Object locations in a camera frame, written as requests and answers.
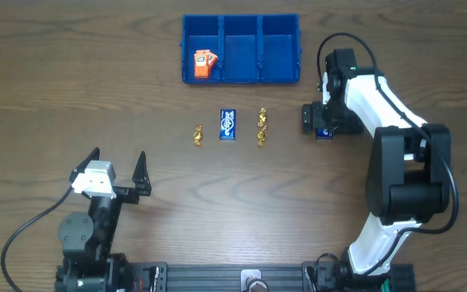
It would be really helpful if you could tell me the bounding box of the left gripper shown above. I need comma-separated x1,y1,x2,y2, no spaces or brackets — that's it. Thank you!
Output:
69,147,152,205

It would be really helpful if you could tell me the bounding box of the blue tray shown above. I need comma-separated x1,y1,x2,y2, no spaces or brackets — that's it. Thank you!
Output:
181,13,302,85

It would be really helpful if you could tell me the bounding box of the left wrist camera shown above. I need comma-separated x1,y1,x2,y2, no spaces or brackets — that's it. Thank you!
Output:
71,160,118,200

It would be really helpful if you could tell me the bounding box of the mounting rail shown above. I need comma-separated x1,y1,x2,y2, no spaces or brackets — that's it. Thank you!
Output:
54,262,416,292

